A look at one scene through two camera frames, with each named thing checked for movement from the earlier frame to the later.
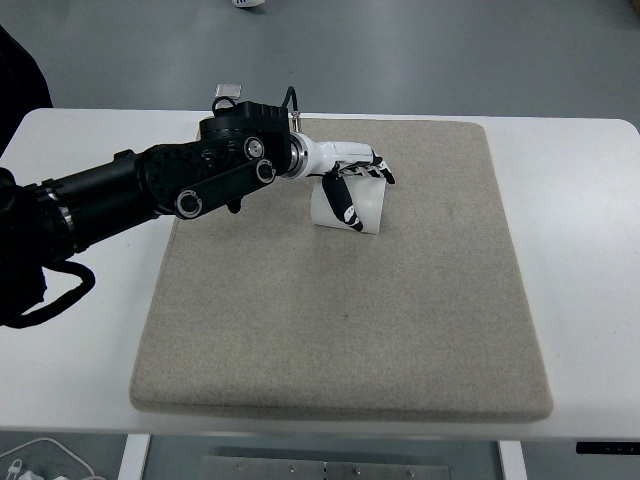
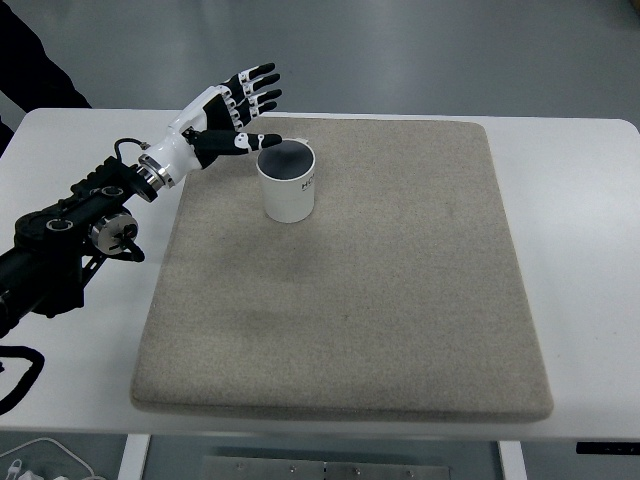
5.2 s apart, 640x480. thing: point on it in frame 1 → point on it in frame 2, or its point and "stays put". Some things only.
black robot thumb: [340, 195] → [210, 144]
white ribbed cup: [367, 193] → [287, 172]
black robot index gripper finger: [352, 168] → [250, 74]
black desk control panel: [608, 448] stays put
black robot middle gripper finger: [374, 172] → [251, 86]
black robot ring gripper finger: [384, 169] → [264, 97]
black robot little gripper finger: [390, 178] → [261, 107]
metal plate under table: [305, 468] stays put
